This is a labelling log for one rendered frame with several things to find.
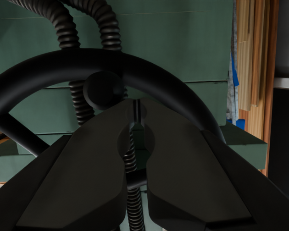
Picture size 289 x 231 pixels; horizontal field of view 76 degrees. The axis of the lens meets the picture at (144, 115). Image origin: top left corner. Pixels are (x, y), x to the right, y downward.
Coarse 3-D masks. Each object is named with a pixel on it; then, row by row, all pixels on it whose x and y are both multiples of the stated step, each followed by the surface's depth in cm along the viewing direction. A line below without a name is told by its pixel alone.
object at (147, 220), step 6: (144, 192) 29; (144, 198) 29; (144, 204) 30; (126, 210) 30; (144, 210) 30; (126, 216) 30; (144, 216) 30; (126, 222) 30; (144, 222) 30; (150, 222) 30; (120, 228) 31; (126, 228) 31; (150, 228) 31; (156, 228) 31
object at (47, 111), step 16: (32, 96) 35; (48, 96) 35; (64, 96) 35; (128, 96) 35; (144, 96) 35; (208, 96) 35; (224, 96) 36; (16, 112) 35; (32, 112) 35; (48, 112) 36; (64, 112) 36; (96, 112) 36; (224, 112) 36; (32, 128) 36; (48, 128) 36; (64, 128) 36
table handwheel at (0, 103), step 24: (24, 72) 16; (48, 72) 16; (72, 72) 16; (120, 72) 16; (144, 72) 16; (168, 72) 17; (0, 96) 16; (24, 96) 17; (168, 96) 16; (192, 96) 17; (0, 120) 17; (192, 120) 17; (24, 144) 18; (48, 144) 19; (144, 168) 20
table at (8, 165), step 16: (224, 128) 48; (240, 128) 48; (0, 144) 44; (16, 144) 43; (240, 144) 38; (256, 144) 38; (0, 160) 38; (16, 160) 38; (32, 160) 38; (144, 160) 33; (256, 160) 39; (0, 176) 38
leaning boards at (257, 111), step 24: (240, 0) 142; (264, 0) 137; (240, 24) 145; (264, 24) 143; (240, 48) 156; (264, 48) 146; (240, 72) 160; (264, 72) 149; (240, 96) 164; (264, 96) 154; (264, 120) 160
